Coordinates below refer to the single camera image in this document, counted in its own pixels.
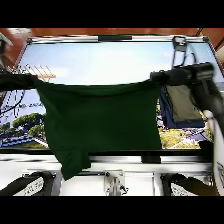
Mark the pale wooden rack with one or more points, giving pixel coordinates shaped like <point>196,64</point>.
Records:
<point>41,71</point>

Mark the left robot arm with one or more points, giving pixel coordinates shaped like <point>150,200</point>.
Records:
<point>15,81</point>

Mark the olive garment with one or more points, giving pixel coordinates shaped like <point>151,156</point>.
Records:
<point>181,103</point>

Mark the navy blue garment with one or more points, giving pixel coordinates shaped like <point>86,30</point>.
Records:
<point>165,116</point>

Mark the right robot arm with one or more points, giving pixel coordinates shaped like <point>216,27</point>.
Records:
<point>186,74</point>

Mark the dark green T-shirt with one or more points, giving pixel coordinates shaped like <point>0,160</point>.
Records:
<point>100,116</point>

